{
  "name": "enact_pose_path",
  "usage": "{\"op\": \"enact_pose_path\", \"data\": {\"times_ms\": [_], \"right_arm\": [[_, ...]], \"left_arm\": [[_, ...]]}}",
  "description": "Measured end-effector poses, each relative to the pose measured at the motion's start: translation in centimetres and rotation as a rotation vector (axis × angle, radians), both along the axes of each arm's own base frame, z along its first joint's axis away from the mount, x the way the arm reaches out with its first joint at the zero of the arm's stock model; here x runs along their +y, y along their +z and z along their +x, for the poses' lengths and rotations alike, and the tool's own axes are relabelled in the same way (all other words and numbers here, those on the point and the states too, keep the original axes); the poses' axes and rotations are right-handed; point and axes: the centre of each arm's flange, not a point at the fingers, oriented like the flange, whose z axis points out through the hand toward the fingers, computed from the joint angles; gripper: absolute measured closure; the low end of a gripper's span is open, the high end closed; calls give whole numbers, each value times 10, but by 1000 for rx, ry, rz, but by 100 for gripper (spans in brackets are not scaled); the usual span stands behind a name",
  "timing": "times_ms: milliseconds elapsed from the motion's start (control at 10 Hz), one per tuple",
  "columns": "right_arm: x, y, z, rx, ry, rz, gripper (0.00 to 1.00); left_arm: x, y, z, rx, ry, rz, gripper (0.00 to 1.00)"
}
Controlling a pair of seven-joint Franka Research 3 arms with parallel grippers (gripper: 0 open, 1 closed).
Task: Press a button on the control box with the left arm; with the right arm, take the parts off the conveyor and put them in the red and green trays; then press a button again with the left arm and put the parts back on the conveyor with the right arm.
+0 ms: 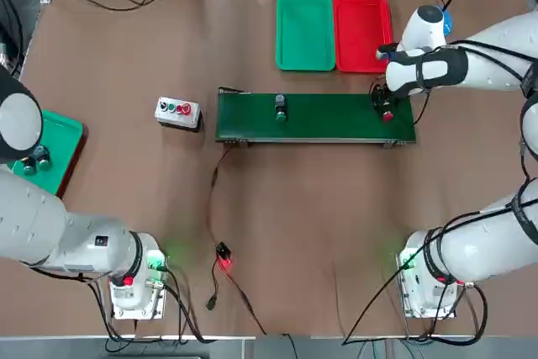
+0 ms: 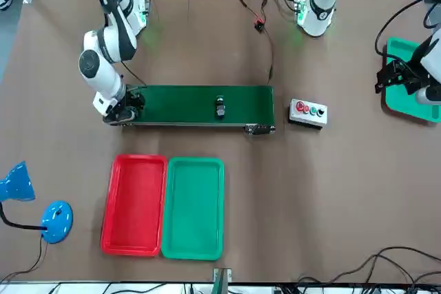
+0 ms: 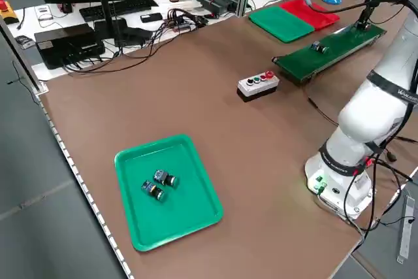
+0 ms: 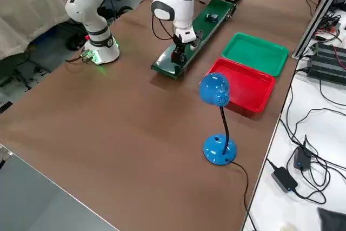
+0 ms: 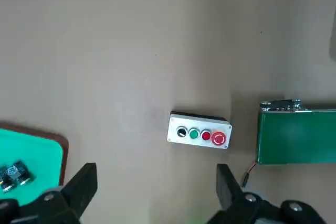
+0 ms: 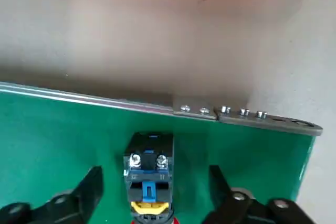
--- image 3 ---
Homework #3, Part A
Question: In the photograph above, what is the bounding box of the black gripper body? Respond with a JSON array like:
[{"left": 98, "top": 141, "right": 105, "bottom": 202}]
[{"left": 361, "top": 0, "right": 380, "bottom": 15}]

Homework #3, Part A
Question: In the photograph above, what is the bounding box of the grey push-button control box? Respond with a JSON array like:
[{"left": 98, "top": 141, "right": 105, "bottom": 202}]
[{"left": 236, "top": 70, "right": 280, "bottom": 103}]

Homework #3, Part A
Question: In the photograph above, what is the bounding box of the green conveyor belt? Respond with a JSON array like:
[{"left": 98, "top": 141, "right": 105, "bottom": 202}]
[{"left": 271, "top": 21, "right": 388, "bottom": 86}]

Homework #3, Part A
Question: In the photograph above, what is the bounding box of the black desktop box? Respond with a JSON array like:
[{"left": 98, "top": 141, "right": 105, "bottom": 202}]
[{"left": 34, "top": 23, "right": 106, "bottom": 70}]

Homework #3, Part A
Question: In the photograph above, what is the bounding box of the yellow emergency stop box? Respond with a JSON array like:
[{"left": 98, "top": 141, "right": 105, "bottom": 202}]
[{"left": 0, "top": 0, "right": 17, "bottom": 25}]

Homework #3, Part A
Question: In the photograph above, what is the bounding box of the red plastic tray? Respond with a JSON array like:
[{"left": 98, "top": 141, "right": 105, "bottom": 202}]
[{"left": 279, "top": 0, "right": 341, "bottom": 31}]

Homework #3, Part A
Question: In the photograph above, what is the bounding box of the green plastic tray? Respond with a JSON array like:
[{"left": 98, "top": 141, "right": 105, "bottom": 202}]
[
  {"left": 114, "top": 133, "right": 225, "bottom": 253},
  {"left": 248, "top": 7, "right": 316, "bottom": 44}
]

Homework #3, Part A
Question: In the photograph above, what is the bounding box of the metal ruler strip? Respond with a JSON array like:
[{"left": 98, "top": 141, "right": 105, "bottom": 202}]
[{"left": 396, "top": 193, "right": 414, "bottom": 263}]

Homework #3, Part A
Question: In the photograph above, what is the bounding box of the black phone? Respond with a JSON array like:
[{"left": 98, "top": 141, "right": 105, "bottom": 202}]
[{"left": 140, "top": 12, "right": 163, "bottom": 24}]

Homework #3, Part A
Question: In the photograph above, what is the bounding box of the black keyboard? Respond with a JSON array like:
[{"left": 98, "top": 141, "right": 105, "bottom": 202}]
[{"left": 79, "top": 0, "right": 160, "bottom": 22}]

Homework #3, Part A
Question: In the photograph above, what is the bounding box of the red-black conveyor power cable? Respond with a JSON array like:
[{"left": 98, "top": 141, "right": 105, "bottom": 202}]
[{"left": 306, "top": 95, "right": 340, "bottom": 126}]

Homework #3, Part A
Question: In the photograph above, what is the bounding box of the cable hub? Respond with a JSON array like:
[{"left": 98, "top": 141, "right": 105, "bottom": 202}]
[{"left": 166, "top": 7, "right": 210, "bottom": 33}]

